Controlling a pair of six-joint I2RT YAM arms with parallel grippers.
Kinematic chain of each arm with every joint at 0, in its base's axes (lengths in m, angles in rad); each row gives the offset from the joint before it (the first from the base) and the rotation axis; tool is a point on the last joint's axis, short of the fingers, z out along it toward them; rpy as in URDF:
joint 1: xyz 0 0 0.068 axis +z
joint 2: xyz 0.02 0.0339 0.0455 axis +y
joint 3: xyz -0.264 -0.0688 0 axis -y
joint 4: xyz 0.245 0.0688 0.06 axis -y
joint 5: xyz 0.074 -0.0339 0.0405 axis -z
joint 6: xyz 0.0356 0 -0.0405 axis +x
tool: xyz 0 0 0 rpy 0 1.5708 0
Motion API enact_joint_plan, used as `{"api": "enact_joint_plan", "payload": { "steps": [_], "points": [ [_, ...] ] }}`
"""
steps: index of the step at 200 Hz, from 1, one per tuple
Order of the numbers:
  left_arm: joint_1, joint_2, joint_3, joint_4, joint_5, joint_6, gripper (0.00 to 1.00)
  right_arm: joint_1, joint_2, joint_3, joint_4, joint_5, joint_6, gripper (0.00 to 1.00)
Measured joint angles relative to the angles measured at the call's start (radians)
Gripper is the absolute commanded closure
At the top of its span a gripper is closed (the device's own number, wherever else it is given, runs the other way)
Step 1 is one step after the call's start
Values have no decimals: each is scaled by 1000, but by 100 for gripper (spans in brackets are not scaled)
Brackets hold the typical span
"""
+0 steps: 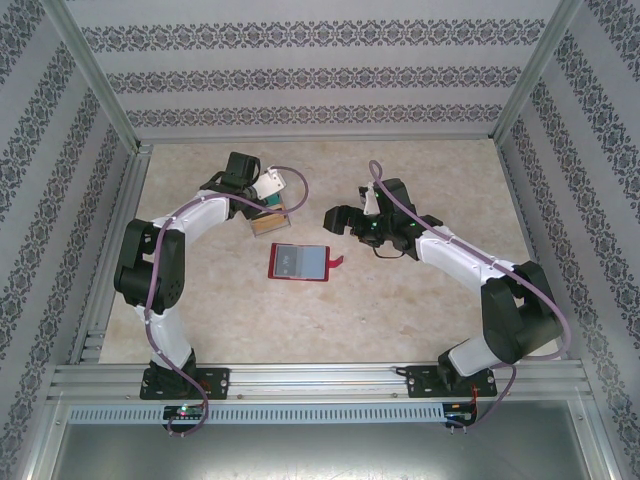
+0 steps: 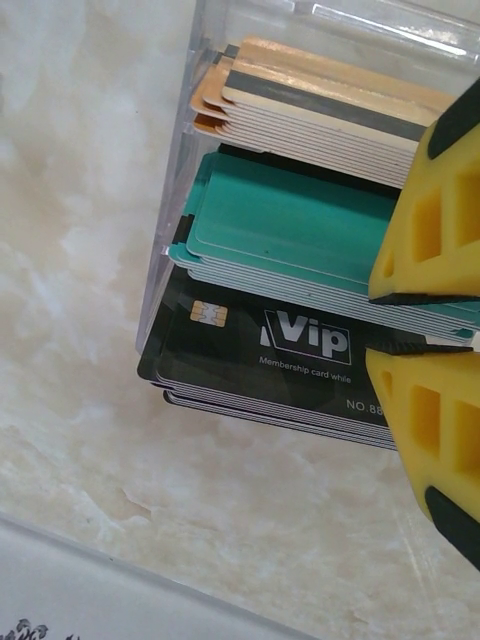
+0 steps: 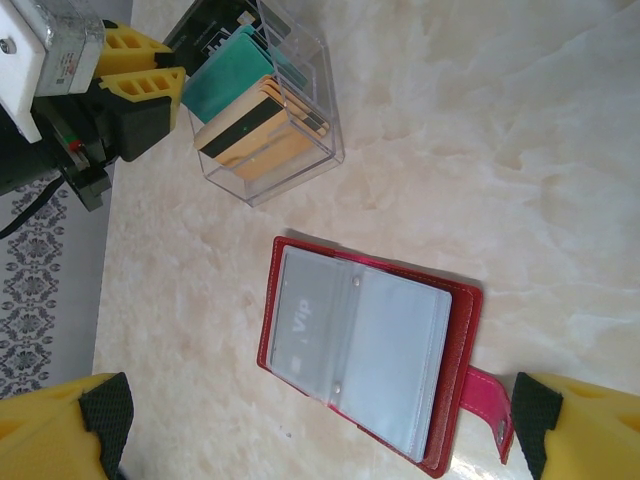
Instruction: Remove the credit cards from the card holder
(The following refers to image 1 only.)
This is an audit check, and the red leather card holder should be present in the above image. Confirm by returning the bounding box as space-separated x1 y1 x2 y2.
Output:
267 242 346 284

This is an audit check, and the black VIP credit card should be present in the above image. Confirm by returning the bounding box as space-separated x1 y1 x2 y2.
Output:
276 244 301 277

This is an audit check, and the gold card in stand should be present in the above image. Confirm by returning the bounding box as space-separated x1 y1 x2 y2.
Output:
252 212 289 235

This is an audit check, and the right controller board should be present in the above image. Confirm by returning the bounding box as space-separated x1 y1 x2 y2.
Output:
444 402 479 426

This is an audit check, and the controller board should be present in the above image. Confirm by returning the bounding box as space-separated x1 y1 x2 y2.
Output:
163 404 207 425
444 402 479 426

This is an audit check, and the left controller board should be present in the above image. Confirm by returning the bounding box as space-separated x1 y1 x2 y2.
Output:
163 404 207 425

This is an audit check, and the grey metal sheet panel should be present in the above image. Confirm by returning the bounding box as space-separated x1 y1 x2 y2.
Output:
29 399 616 480

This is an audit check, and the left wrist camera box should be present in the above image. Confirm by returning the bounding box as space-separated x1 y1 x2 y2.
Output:
252 167 286 201

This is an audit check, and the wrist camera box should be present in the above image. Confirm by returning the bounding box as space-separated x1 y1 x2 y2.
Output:
359 185 384 216
252 167 286 201

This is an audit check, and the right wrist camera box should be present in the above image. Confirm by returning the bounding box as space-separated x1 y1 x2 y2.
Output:
359 185 384 216

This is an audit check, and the silver aluminium frame beam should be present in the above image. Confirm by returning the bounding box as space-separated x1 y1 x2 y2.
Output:
137 127 496 146

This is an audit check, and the silver aluminium side rail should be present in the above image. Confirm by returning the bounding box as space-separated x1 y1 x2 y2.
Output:
67 144 154 366

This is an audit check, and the aluminium mounting rail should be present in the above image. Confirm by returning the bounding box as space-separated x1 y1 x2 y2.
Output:
47 362 594 401

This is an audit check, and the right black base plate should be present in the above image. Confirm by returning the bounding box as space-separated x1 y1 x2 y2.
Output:
405 364 499 399

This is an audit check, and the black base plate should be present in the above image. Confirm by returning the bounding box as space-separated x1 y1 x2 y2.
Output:
405 364 499 399
139 367 232 401

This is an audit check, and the silver aluminium frame post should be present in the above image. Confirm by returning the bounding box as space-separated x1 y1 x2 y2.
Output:
42 0 154 154
490 0 599 144

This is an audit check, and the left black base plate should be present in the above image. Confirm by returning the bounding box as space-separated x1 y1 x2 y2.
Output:
139 367 232 401

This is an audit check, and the slotted grey cable duct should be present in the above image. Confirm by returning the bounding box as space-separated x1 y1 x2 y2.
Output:
67 403 446 425

